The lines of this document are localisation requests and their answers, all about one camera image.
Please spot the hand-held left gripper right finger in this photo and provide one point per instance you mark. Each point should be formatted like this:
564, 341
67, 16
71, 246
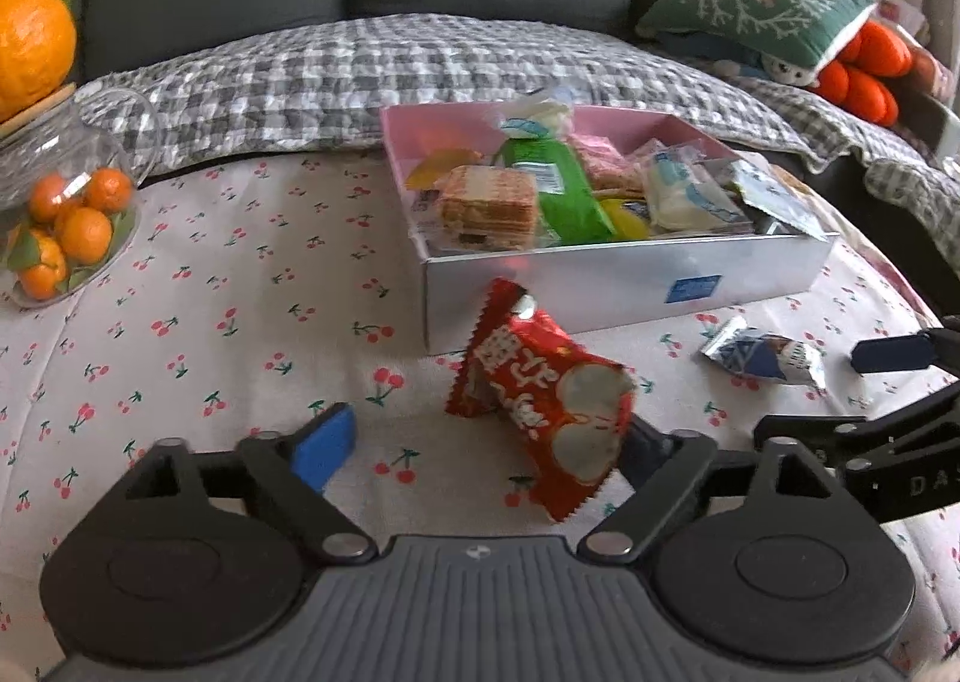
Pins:
660, 457

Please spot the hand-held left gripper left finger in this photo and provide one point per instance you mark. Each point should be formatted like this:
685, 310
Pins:
326, 442

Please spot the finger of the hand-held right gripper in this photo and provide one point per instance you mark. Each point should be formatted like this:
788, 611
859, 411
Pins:
802, 431
892, 354

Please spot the small blue silver packet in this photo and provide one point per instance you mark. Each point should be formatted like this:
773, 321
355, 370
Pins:
757, 356

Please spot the red snack packet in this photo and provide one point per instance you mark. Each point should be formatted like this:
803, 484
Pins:
540, 389

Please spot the pink cardboard box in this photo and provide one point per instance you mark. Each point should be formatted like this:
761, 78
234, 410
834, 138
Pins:
585, 284

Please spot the white packet with face print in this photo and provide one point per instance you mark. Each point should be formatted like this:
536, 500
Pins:
772, 202

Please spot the yellow chip packet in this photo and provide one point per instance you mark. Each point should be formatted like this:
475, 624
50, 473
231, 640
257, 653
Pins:
622, 217

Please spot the clear white stick packet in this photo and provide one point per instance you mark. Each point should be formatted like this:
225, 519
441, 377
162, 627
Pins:
690, 195
536, 112

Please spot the green biscuit packet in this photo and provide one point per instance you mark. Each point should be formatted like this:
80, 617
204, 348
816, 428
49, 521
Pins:
570, 195

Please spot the clear wafer packet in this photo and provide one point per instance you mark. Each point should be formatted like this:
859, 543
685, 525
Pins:
487, 202

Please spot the gold bar packet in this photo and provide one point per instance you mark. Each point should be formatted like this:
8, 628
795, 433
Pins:
435, 168

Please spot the pink candy packet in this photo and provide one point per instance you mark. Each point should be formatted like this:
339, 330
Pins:
600, 161

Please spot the cherry print tablecloth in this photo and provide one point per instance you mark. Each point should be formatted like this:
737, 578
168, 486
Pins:
225, 277

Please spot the orange plush toy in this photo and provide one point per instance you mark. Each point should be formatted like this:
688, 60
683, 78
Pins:
862, 90

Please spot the small plush doll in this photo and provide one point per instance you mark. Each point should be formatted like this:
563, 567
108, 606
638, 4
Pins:
791, 71

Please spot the pile of small mandarins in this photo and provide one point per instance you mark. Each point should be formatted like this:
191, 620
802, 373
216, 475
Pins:
82, 232

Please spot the grey checkered blanket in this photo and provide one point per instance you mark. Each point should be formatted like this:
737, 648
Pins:
337, 75

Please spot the glass jar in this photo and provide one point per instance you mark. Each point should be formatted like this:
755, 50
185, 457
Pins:
112, 142

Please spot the green patterned pillow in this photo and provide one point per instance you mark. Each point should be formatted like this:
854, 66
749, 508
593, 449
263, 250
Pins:
750, 7

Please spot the wooden jar lid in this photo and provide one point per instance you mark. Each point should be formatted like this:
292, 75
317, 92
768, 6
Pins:
45, 112

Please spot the large orange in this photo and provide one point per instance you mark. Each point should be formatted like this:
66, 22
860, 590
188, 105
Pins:
30, 45

